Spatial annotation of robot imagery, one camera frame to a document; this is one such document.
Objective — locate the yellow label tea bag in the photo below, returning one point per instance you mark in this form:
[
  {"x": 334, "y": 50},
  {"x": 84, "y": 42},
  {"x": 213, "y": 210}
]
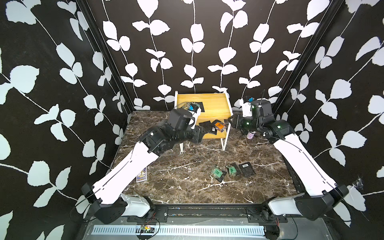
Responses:
[{"x": 187, "y": 106}]

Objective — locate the small green tea bag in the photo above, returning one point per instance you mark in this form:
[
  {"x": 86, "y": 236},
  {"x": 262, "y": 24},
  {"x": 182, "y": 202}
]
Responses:
[{"x": 233, "y": 170}]

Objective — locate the colourful card on floor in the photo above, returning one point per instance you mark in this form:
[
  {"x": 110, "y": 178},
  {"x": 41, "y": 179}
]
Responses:
[{"x": 142, "y": 176}]

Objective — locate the black barcode tea bag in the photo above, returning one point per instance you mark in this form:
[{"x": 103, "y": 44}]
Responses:
[{"x": 246, "y": 169}]

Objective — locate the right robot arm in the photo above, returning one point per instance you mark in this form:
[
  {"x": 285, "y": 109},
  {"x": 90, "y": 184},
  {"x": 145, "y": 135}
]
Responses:
[{"x": 321, "y": 193}]

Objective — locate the white slotted cable duct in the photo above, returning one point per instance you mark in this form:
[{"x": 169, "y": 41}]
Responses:
[{"x": 179, "y": 230}]

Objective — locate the black tea bag lower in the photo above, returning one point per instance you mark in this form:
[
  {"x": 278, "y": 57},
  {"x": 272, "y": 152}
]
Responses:
[{"x": 208, "y": 127}]

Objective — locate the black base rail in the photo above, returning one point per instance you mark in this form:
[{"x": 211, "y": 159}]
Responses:
[{"x": 255, "y": 213}]

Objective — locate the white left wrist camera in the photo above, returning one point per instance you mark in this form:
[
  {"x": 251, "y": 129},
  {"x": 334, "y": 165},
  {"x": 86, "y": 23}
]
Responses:
[{"x": 194, "y": 119}]

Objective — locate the purple glitter microphone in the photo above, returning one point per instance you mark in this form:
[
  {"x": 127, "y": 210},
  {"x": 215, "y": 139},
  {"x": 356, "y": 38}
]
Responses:
[{"x": 250, "y": 135}]

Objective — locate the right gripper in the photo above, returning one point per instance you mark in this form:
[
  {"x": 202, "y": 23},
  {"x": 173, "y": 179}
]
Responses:
[{"x": 238, "y": 120}]

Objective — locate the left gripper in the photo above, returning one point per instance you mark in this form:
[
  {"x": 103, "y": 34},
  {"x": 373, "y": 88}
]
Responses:
[{"x": 198, "y": 134}]

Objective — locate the small green circuit board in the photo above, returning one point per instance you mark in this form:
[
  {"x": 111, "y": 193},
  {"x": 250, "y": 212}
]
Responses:
[{"x": 147, "y": 230}]

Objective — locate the wooden two-tier metal shelf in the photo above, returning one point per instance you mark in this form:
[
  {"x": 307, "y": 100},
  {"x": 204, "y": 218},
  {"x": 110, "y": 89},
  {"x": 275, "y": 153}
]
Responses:
[{"x": 216, "y": 106}]

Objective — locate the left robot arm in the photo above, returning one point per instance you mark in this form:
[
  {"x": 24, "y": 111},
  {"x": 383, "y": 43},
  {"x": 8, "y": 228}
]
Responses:
[{"x": 106, "y": 197}]

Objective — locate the orange label tea bag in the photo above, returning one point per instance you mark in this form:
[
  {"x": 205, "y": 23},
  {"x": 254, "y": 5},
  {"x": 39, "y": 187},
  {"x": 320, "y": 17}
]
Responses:
[{"x": 219, "y": 125}]

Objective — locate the green label tea bag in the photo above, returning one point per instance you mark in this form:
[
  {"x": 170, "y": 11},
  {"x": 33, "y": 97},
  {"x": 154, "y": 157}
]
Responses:
[{"x": 218, "y": 174}]

